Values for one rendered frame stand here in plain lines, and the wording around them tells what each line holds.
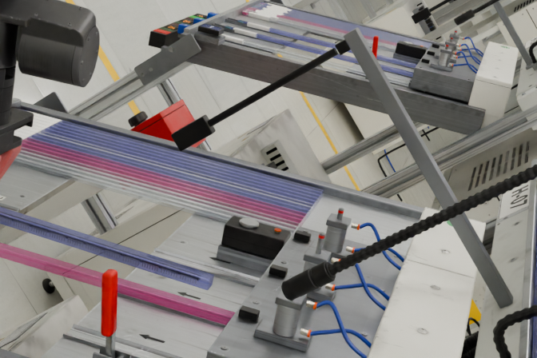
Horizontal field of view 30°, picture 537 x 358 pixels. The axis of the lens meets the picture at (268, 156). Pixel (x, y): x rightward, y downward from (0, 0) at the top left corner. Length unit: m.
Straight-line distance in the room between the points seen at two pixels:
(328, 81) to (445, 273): 1.20
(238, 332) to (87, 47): 0.29
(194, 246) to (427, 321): 0.36
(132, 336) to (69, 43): 0.30
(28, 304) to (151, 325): 1.62
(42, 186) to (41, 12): 0.48
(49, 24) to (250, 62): 1.42
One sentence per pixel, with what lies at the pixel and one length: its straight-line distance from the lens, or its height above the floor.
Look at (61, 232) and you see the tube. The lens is 0.97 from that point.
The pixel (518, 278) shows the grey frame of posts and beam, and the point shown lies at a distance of 1.15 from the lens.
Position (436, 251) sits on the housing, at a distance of 1.17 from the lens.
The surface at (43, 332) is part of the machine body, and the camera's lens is 1.62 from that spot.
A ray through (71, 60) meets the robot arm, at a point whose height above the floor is 1.16.
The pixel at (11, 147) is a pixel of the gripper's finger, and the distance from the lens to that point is 0.98.
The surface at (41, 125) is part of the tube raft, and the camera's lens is 1.56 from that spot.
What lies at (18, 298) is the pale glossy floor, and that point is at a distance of 2.64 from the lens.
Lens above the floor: 1.58
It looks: 21 degrees down
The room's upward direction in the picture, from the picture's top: 61 degrees clockwise
